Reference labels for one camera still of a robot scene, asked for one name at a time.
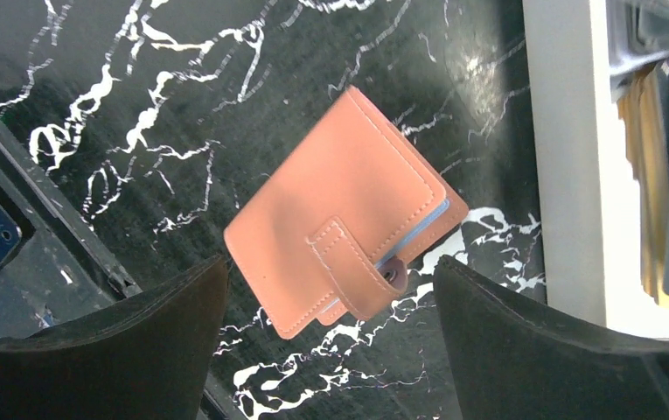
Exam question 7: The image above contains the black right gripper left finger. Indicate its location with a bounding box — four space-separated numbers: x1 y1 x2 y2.
0 258 228 419

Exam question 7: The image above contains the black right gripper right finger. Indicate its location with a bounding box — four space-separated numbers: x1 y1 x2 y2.
433 257 669 419

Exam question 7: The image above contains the brown leather card holder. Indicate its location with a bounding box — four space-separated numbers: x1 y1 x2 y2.
224 87 469 340

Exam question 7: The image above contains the gold card stack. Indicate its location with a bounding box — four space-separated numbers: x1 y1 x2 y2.
617 60 669 308

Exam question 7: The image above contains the white plastic card tray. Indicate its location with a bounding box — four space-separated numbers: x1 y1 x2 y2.
523 1 669 340

